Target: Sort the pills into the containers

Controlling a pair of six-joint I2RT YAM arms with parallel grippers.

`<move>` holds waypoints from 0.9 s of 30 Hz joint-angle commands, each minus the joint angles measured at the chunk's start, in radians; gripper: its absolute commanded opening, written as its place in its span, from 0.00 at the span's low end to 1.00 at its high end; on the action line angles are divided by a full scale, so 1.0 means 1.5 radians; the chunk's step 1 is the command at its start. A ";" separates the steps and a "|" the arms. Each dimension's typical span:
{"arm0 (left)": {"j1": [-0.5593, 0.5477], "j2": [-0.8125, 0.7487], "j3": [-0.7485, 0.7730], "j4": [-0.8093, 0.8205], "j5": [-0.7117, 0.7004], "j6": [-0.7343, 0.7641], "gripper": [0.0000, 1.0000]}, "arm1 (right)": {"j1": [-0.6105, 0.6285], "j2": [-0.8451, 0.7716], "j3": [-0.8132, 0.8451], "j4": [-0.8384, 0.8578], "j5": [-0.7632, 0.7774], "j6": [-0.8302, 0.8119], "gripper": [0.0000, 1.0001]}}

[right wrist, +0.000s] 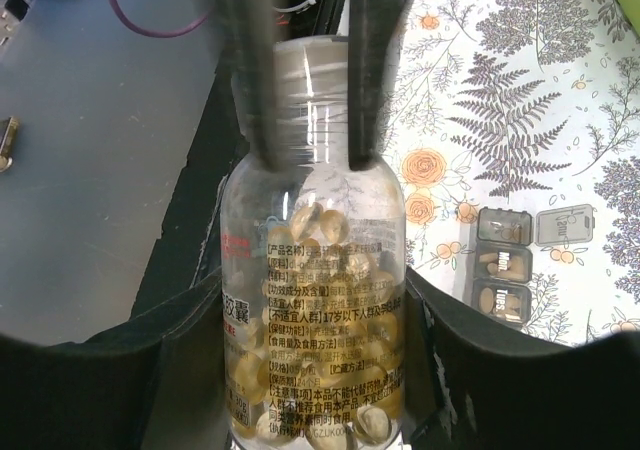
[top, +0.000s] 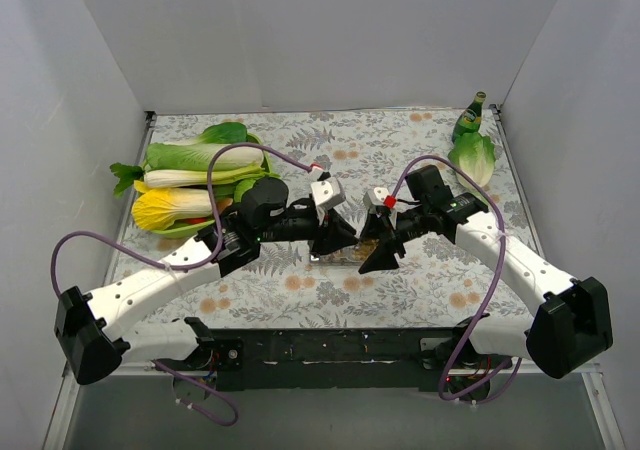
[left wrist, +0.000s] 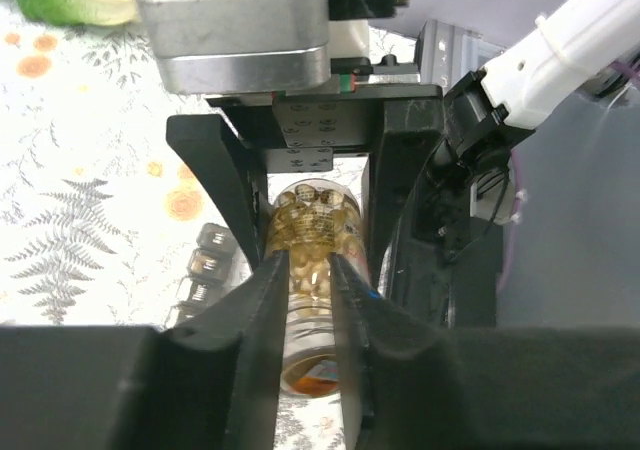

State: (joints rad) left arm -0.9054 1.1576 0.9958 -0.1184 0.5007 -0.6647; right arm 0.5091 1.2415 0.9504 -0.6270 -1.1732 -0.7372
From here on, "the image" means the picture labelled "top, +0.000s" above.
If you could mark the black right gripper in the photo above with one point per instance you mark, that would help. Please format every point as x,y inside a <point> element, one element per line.
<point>388,233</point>

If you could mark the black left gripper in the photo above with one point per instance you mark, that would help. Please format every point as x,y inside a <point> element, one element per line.
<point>320,230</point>

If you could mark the clear weekly pill organizer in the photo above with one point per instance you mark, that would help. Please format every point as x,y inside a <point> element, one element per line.
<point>341,257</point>

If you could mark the clear pill bottle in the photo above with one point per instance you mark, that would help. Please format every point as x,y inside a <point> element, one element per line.
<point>363,249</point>

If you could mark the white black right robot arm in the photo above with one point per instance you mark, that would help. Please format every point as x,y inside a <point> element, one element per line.
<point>570,320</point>

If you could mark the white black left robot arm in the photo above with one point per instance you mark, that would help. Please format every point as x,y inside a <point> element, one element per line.
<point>214,252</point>

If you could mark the floral table mat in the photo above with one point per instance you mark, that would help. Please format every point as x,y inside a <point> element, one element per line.
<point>436,284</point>

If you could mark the toy round green cabbage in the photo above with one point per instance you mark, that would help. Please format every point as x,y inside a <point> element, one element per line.
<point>242,187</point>

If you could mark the toy brown mushroom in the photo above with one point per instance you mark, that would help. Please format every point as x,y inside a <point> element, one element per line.
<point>223,203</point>

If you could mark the toy lettuce head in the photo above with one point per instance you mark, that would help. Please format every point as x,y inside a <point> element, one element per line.
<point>474,154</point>

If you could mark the toy red pepper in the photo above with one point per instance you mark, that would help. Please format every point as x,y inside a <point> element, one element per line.
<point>196,220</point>

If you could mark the green glass bottle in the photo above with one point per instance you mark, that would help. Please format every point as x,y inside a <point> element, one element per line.
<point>470,119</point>

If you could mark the toy bok choy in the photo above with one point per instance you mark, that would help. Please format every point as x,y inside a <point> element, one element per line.
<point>223,133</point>

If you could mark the green plastic tray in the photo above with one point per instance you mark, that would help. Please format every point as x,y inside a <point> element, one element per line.
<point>215,192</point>

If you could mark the toy yellow napa cabbage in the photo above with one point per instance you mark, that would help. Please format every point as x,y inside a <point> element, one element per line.
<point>157,209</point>

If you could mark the toy green napa cabbage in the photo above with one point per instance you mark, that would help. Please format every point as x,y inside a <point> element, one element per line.
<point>197,157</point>

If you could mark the toy white celery stalk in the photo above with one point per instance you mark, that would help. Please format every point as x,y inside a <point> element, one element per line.
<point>135,176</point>

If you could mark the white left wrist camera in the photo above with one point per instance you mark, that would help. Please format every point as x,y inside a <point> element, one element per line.
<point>327,193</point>

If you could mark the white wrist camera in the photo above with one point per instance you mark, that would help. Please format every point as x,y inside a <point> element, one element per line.
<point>374,202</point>
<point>327,193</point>

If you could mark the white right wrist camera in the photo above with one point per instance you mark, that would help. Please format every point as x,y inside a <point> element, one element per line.
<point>374,202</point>

